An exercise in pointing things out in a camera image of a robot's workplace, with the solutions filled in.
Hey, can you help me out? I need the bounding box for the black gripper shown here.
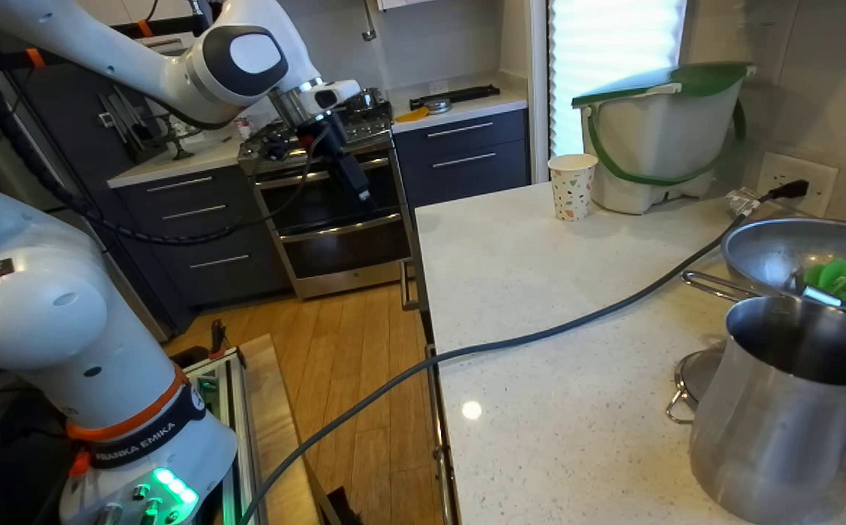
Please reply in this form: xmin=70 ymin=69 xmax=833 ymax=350
xmin=308 ymin=108 xmax=376 ymax=207

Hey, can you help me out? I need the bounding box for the narrow dark blue drawer cabinet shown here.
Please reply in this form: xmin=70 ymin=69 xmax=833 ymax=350
xmin=392 ymin=89 xmax=535 ymax=210

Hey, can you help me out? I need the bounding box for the wide dark blue drawer cabinet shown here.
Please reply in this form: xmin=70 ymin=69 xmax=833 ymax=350
xmin=105 ymin=142 xmax=293 ymax=314

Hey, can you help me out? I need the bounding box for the black countertop rack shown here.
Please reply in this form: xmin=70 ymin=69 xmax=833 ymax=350
xmin=101 ymin=85 xmax=206 ymax=162

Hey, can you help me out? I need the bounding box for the small pot on stove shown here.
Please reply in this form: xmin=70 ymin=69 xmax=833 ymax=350
xmin=344 ymin=85 xmax=395 ymax=120

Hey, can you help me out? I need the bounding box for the black tray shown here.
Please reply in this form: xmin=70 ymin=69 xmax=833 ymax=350
xmin=405 ymin=82 xmax=505 ymax=114

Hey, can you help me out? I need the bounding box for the dotted paper cup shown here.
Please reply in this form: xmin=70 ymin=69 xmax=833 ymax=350
xmin=547 ymin=152 xmax=601 ymax=223

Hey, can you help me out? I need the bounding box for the metal and wood robot stand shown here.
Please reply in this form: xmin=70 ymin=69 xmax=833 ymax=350
xmin=185 ymin=331 xmax=321 ymax=525

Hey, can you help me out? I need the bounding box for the white window blind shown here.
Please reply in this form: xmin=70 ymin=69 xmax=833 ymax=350
xmin=547 ymin=0 xmax=691 ymax=159

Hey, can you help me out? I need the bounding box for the white bin with green lid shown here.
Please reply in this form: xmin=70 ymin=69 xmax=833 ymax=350
xmin=569 ymin=59 xmax=760 ymax=219

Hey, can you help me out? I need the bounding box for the metal bowl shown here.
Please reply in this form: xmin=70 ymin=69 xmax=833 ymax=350
xmin=682 ymin=213 xmax=846 ymax=305

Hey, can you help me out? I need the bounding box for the black power plug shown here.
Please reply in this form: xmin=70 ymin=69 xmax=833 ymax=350
xmin=760 ymin=177 xmax=815 ymax=204

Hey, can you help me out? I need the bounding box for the large metal pitcher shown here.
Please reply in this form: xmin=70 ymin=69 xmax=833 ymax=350
xmin=685 ymin=290 xmax=846 ymax=525

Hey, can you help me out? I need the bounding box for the green item in bowl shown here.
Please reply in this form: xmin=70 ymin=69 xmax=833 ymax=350
xmin=799 ymin=253 xmax=846 ymax=312

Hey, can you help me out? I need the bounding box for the grey power cable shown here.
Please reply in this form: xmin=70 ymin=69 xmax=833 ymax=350
xmin=236 ymin=197 xmax=767 ymax=525

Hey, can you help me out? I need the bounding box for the white wall outlet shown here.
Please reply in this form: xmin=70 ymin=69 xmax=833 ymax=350
xmin=755 ymin=152 xmax=840 ymax=219

